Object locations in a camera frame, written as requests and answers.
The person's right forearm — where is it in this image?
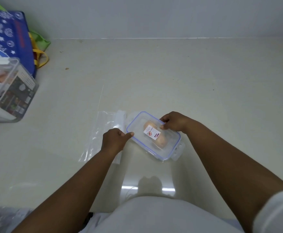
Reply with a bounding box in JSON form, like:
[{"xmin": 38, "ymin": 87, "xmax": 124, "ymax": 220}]
[{"xmin": 182, "ymin": 119, "xmax": 283, "ymax": 233}]

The clear container with blue-sealed lid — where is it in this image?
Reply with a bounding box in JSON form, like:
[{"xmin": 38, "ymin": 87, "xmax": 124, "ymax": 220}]
[{"xmin": 126, "ymin": 111, "xmax": 186, "ymax": 162}]

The orange food piece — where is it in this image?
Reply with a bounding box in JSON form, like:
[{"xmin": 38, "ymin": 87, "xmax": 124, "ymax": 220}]
[{"xmin": 143, "ymin": 120, "xmax": 168, "ymax": 147}]

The clear zip plastic bag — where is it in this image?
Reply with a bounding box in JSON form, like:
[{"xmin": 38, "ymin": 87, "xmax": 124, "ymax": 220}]
[{"xmin": 78, "ymin": 110, "xmax": 127, "ymax": 165}]

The person's white shirt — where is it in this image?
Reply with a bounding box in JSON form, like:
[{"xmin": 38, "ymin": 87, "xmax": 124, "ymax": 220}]
[{"xmin": 79, "ymin": 190, "xmax": 283, "ymax": 233}]

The person's left forearm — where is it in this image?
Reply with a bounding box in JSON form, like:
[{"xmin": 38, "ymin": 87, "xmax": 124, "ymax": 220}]
[{"xmin": 11, "ymin": 148, "xmax": 124, "ymax": 233}]

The person's left hand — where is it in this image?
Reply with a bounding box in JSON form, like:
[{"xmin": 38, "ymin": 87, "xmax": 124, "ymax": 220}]
[{"xmin": 101, "ymin": 128, "xmax": 135, "ymax": 155}]

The green bag with yellow handles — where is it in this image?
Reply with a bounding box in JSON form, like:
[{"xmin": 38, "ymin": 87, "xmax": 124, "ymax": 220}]
[{"xmin": 28, "ymin": 31, "xmax": 51, "ymax": 69}]

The blue star-print bag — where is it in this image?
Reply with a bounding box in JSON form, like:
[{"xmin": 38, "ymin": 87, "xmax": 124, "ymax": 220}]
[{"xmin": 0, "ymin": 9, "xmax": 38, "ymax": 79}]

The large clear storage box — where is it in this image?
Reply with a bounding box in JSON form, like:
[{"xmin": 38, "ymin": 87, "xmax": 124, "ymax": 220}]
[{"xmin": 0, "ymin": 56, "xmax": 39, "ymax": 123}]

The grey plastic bag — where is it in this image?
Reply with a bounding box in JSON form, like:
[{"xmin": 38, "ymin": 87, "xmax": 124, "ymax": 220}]
[{"xmin": 0, "ymin": 206, "xmax": 34, "ymax": 233}]

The person's right hand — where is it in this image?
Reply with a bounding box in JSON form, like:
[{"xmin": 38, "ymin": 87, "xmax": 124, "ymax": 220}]
[{"xmin": 159, "ymin": 111, "xmax": 193, "ymax": 133}]

